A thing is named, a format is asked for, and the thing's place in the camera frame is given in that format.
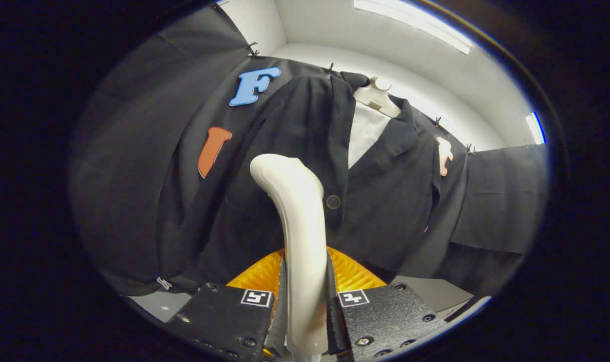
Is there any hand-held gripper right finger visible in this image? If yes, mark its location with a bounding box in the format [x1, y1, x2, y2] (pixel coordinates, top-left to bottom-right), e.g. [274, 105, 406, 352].
[327, 246, 449, 360]

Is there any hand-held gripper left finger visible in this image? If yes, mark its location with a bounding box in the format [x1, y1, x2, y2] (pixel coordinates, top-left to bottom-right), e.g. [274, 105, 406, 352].
[165, 247, 287, 360]

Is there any white garment steamer nozzle with hose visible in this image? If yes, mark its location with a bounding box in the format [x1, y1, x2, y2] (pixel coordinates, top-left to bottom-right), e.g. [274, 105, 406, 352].
[250, 153, 330, 355]

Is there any black suit jacket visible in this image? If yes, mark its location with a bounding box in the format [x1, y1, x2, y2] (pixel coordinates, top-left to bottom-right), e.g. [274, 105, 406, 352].
[157, 71, 469, 282]

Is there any white clothes hanger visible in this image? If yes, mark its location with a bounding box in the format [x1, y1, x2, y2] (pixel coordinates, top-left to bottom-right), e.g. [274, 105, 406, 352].
[354, 76, 402, 119]

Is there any grey cabinet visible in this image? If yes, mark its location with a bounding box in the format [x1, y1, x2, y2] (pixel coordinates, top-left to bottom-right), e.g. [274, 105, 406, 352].
[390, 275, 475, 313]

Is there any black backdrop cloth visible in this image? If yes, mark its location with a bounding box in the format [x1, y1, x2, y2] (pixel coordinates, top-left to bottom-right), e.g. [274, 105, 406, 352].
[68, 5, 549, 297]

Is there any ceiling light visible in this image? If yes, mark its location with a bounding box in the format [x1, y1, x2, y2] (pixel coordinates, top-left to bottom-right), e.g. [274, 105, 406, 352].
[525, 112, 547, 145]

